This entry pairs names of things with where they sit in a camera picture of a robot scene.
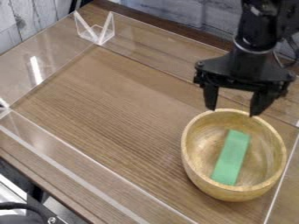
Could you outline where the clear acrylic tray wall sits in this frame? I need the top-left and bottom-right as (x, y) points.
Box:
(0, 8), (299, 224)

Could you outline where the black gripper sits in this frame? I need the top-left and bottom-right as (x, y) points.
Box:
(194, 39), (295, 116)

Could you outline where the black metal bracket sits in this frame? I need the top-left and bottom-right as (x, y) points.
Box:
(25, 195), (60, 224)

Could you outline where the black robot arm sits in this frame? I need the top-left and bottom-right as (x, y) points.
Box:
(194, 0), (299, 116)

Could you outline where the green rectangular block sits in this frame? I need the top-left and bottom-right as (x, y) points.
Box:
(210, 129), (251, 186)

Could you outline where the black cable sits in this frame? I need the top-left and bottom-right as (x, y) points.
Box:
(0, 200), (44, 222)

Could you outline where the wooden bowl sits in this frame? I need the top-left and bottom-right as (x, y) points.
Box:
(182, 108), (287, 202)

